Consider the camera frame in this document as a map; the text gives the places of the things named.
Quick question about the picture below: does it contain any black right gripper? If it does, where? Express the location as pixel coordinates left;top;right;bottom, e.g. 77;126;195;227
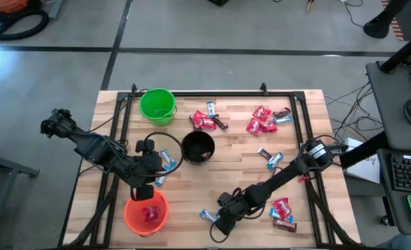
217;192;253;223

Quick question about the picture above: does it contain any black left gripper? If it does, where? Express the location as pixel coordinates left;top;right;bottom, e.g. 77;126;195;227
131;152;165;201

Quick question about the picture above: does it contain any black plastic bucket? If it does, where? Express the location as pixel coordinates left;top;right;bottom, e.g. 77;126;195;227
181;130;216;165

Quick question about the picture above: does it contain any orange plastic bucket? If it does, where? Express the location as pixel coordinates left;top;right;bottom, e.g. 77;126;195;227
123;189;170;237

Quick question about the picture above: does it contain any green plastic bucket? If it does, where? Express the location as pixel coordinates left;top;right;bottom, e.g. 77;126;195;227
138;87;178;127

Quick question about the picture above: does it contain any grey metal bench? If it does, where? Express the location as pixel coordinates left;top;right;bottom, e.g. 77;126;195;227
0;138;41;250

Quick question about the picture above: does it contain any white power box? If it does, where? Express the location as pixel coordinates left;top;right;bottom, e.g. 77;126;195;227
343;137;365;153

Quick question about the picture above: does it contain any white paper sheet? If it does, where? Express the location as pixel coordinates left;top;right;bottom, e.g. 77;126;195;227
344;152;381;185

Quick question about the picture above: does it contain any grey desk top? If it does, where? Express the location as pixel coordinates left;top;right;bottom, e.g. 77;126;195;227
376;148;411;237
365;60;411;152

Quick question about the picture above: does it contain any person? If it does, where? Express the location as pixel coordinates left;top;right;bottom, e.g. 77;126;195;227
377;234;411;250

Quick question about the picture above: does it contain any black backlit keyboard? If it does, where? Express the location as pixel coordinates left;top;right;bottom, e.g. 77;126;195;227
389;154;411;195

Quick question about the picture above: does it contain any black slanted pole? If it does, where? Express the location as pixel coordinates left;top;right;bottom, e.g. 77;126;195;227
378;26;411;74

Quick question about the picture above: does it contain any black stand foot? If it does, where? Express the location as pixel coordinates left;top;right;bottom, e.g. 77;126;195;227
362;0;411;40

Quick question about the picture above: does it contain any orange shop vacuum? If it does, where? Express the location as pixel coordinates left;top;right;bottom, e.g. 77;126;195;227
0;0;29;15

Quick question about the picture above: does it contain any orange white striped mat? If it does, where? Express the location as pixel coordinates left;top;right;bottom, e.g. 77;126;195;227
381;0;406;42

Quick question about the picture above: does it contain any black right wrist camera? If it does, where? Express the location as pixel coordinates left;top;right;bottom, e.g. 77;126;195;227
213;217;237;238

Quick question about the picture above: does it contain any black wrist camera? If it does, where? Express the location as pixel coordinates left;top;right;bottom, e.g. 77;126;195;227
213;217;237;238
135;139;156;154

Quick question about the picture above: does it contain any black right camera cable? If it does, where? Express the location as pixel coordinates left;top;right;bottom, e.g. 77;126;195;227
209;222;235;244

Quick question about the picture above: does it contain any black camera cable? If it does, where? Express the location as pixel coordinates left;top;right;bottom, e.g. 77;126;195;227
209;222;235;244
143;131;185;178

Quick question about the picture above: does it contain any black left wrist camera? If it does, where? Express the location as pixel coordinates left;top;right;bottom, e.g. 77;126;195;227
135;139;156;154

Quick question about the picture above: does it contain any black left camera cable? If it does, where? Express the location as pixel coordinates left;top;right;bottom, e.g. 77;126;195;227
143;131;185;178

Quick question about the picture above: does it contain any black metal table frame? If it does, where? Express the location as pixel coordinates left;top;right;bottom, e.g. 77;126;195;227
58;82;361;250

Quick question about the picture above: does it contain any bundle of black cables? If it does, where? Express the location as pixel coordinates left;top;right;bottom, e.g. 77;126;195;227
325;81;385;142

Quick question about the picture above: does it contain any black vacuum hose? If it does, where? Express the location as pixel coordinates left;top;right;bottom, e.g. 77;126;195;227
0;8;50;41

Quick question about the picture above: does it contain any grey metal post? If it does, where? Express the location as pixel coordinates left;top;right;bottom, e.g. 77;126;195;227
47;0;67;20

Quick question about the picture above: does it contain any black floor cable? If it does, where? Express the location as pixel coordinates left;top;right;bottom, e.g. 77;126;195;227
340;0;366;28

